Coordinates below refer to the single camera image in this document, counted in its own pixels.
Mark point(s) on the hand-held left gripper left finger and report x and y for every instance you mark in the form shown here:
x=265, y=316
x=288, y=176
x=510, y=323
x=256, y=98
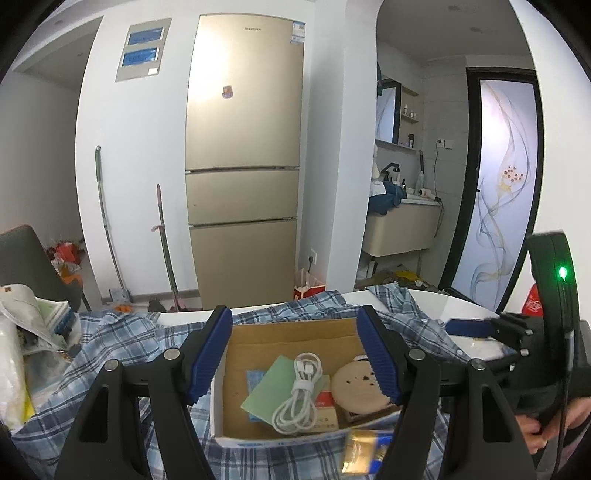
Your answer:
x=210, y=355

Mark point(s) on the white plastic bag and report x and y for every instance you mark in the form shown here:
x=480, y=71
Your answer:
x=11, y=369

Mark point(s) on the red paper box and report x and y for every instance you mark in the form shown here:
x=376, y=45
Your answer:
x=328, y=399

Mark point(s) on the grey chair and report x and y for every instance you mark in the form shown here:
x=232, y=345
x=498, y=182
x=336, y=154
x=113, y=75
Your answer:
x=23, y=258

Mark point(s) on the blue plaid shirt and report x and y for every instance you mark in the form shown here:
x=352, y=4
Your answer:
x=115, y=337

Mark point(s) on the cardboard box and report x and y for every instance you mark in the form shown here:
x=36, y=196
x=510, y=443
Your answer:
x=286, y=341

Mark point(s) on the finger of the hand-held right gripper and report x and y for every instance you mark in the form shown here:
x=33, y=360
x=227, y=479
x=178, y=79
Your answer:
x=466, y=327

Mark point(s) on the red plastic bag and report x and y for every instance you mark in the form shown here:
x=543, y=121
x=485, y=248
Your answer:
x=67, y=251

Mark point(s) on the white wall socket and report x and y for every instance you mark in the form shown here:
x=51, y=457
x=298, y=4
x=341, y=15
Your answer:
x=314, y=257

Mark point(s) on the white hair dryer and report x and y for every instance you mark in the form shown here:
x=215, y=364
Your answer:
x=427, y=193

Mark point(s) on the bathroom mirror cabinet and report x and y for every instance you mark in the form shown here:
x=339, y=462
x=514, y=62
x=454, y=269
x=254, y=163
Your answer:
x=387, y=113

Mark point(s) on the red printed bag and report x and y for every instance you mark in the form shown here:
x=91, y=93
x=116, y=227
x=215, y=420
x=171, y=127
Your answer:
x=533, y=302

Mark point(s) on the blue tissue packet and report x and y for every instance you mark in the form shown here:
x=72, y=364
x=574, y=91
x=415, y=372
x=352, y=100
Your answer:
x=255, y=378

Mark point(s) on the green card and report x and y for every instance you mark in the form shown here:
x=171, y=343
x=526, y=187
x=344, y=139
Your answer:
x=272, y=383

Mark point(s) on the red paper bag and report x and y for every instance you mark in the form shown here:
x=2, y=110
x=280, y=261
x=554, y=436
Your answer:
x=309, y=290

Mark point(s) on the round beige pad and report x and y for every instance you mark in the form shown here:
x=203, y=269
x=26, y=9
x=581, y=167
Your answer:
x=355, y=387

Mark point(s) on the wall electric panel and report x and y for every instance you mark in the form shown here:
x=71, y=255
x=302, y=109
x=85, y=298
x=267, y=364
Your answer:
x=143, y=50

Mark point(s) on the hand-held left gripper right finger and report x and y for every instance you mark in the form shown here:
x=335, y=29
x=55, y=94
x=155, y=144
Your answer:
x=376, y=353

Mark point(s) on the gold three-door fridge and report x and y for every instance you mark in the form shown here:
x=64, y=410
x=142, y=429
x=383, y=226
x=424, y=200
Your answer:
x=244, y=138

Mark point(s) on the olive cloth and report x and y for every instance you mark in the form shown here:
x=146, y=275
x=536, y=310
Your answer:
x=392, y=277

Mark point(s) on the dark blue clothes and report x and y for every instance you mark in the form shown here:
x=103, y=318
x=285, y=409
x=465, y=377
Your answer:
x=385, y=198

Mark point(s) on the gold snack packet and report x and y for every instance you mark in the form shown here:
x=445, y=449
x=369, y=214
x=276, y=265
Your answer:
x=362, y=452

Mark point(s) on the beige bathroom vanity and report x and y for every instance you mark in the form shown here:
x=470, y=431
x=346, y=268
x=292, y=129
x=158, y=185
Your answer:
x=397, y=226

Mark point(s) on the black-framed glass door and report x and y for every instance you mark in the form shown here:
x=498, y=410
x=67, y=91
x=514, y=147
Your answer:
x=503, y=184

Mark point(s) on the bathroom wall shelf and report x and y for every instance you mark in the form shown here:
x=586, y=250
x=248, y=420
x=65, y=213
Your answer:
x=410, y=104

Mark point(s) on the black faucet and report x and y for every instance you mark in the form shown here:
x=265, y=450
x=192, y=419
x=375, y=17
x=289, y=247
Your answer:
x=390, y=168

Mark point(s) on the person's right hand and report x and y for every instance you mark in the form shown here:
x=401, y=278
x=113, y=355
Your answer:
x=531, y=436

